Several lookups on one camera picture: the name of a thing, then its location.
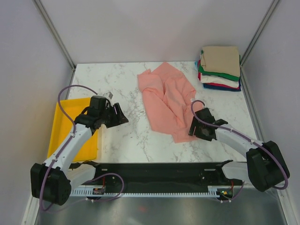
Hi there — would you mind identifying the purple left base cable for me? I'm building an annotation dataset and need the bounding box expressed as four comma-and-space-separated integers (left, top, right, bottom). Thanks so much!
85, 171, 125, 203

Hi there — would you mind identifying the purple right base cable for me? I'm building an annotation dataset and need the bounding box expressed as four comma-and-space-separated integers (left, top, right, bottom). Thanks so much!
217, 178, 247, 204

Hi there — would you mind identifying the beige folded t shirt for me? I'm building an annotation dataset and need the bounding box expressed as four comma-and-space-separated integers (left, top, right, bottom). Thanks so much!
201, 46, 240, 77

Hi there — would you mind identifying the white slotted cable duct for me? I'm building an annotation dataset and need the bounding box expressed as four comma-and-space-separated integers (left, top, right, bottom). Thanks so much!
70, 185, 233, 198

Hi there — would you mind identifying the right aluminium frame post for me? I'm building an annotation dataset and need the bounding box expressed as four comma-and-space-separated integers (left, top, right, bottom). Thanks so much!
240, 0, 281, 67

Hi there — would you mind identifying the green folded t shirt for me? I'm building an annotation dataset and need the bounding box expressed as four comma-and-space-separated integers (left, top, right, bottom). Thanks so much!
198, 61, 240, 82

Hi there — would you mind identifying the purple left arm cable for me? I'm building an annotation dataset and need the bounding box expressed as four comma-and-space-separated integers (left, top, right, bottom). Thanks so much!
39, 84, 97, 213

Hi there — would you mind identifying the right aluminium table rail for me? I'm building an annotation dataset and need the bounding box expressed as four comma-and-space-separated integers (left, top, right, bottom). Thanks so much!
240, 68, 265, 141

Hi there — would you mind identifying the left aluminium frame post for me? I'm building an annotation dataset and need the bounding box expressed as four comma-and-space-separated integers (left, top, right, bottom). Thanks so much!
32, 0, 76, 71

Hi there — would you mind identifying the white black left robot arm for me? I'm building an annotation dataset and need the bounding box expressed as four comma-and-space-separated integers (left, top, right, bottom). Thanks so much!
30, 96, 128, 206

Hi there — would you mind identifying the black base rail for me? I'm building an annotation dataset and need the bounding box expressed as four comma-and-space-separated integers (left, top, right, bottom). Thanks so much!
67, 160, 244, 194

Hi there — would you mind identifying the pink t shirt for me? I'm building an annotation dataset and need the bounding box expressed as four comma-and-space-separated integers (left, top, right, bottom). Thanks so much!
137, 62, 196, 143

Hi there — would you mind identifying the aluminium frame post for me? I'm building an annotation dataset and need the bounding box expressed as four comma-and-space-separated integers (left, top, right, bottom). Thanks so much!
32, 0, 76, 71
240, 0, 281, 67

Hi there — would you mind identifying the yellow plastic tray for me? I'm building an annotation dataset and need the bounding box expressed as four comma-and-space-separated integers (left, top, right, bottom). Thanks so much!
47, 97, 98, 162

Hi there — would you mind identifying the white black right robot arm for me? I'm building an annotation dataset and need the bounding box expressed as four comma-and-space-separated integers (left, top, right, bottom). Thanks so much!
188, 108, 290, 192

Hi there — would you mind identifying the red folded t shirt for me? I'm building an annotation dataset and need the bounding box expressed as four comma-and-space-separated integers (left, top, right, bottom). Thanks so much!
198, 72, 241, 91

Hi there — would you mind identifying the blue folded t shirt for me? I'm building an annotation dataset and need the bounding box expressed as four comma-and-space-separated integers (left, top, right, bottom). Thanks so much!
202, 54, 242, 92

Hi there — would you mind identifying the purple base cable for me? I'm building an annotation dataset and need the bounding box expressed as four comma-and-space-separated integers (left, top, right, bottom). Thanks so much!
217, 178, 247, 204
85, 171, 125, 203

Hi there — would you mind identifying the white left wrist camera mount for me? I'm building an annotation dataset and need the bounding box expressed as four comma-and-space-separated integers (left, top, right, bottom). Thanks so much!
107, 92, 113, 99

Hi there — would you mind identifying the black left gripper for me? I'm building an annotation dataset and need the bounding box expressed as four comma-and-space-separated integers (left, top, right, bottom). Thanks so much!
99, 103, 128, 128

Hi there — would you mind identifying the white folded t shirt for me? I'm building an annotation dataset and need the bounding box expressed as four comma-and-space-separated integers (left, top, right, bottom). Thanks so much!
200, 74, 239, 88

